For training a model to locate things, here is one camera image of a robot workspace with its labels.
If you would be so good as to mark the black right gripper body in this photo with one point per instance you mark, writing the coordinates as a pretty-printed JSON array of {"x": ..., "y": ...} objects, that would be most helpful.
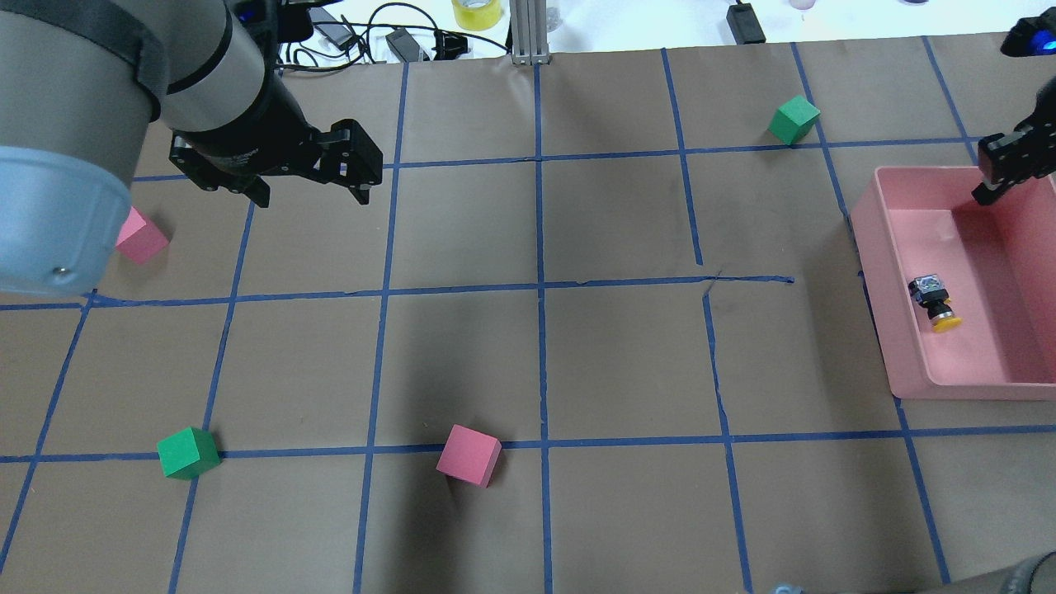
[{"x": 1008, "y": 157}]

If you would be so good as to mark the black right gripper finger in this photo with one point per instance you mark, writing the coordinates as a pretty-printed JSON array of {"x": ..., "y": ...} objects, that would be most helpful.
[{"x": 997, "y": 179}]

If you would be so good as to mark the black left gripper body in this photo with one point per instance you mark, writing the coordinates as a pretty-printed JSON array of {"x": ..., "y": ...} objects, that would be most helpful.
[{"x": 262, "y": 130}]

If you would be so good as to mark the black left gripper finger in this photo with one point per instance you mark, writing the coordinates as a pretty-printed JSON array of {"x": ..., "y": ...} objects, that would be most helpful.
[
  {"x": 360, "y": 190},
  {"x": 253, "y": 187}
]

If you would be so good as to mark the yellow push button switch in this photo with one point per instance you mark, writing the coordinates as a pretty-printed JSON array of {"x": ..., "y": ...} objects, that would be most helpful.
[{"x": 931, "y": 294}]

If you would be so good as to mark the pink plastic bin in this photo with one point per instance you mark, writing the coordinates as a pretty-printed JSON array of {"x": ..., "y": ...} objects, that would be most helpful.
[{"x": 998, "y": 264}]

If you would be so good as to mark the pink cube far corner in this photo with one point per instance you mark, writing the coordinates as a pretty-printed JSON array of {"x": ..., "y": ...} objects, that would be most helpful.
[{"x": 140, "y": 239}]

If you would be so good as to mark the yellow tape roll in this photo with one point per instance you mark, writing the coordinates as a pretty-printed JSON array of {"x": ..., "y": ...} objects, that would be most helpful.
[{"x": 477, "y": 15}]

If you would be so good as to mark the green cube near bin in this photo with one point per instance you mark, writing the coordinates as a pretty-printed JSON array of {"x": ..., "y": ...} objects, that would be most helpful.
[{"x": 793, "y": 120}]

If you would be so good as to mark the green cube near base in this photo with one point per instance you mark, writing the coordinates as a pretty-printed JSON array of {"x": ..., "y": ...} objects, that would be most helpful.
[{"x": 187, "y": 454}]

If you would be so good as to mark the pink cube near centre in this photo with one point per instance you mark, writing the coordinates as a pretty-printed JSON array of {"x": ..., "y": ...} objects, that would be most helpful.
[{"x": 469, "y": 455}]

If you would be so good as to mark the black power adapter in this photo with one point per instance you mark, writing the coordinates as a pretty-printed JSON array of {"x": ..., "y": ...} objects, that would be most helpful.
[{"x": 744, "y": 24}]

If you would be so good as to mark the aluminium frame post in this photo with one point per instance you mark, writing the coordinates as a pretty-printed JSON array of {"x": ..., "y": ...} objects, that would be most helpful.
[{"x": 528, "y": 32}]

